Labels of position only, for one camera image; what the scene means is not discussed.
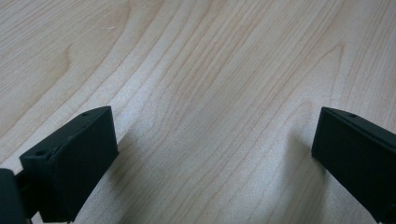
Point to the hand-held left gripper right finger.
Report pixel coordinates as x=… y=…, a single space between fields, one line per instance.
x=358 y=155

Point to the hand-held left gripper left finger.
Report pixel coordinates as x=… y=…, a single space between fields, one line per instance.
x=74 y=161

